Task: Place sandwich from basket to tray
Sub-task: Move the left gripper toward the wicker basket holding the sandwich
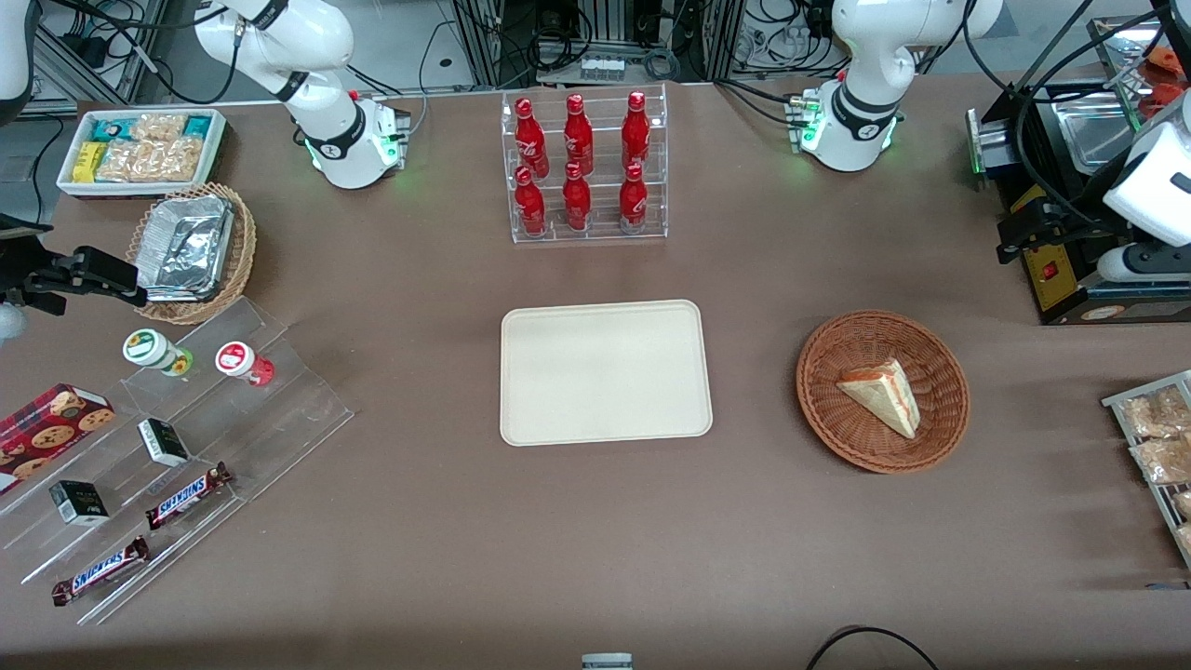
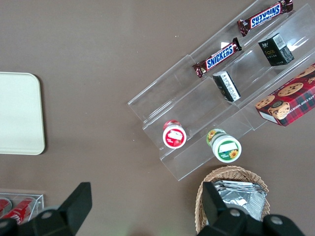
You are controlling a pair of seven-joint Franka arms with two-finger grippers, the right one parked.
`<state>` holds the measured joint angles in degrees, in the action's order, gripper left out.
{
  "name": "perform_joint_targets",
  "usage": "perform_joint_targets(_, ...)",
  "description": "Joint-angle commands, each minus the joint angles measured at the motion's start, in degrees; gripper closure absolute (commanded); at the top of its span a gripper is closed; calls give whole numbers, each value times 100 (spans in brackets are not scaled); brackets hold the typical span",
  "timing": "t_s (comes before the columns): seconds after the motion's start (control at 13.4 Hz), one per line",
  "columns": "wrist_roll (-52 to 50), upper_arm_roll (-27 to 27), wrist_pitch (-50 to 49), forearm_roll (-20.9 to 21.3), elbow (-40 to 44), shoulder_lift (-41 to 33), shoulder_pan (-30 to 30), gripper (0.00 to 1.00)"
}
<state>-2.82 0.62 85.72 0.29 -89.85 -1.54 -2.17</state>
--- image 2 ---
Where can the green lidded cup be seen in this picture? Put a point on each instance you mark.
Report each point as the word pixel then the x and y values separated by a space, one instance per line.
pixel 226 148

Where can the Snickers chocolate bar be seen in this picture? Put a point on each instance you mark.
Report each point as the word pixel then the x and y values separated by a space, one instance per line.
pixel 219 57
pixel 265 16

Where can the light wicker basket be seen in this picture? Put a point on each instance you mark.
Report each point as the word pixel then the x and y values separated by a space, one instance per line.
pixel 233 173

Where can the small black carton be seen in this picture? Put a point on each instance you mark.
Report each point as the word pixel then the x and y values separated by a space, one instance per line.
pixel 227 86
pixel 273 52

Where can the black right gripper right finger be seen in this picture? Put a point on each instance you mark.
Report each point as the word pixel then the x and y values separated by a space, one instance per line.
pixel 214 209

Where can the clear acrylic stepped snack shelf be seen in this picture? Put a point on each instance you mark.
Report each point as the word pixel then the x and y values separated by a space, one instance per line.
pixel 197 98

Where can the red cola bottle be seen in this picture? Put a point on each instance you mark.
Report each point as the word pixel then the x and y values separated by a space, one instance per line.
pixel 3 205
pixel 19 210

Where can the clear acrylic bottle rack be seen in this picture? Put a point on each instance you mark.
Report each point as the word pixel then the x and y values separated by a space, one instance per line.
pixel 39 204

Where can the cream plastic tray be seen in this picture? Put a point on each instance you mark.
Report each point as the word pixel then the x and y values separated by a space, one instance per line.
pixel 19 113

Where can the silver foil packet stack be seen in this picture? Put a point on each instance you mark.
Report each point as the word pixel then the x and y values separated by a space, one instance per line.
pixel 246 199

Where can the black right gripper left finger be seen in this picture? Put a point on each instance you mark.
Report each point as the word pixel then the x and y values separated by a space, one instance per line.
pixel 73 206

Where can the red lidded cup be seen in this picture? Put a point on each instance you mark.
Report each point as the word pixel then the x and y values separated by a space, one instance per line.
pixel 174 137

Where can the red plaid cookie box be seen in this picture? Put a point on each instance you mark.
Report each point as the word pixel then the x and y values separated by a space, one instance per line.
pixel 290 98

